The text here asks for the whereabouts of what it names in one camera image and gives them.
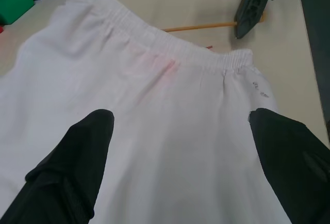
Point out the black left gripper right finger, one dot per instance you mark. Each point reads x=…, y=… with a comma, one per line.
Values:
x=294, y=162

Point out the green plastic bin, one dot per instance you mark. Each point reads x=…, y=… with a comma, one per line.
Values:
x=13, y=2

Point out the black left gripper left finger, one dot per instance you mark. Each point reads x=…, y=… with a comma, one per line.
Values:
x=69, y=172

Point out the white shorts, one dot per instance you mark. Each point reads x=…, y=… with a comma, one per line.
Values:
x=154, y=105

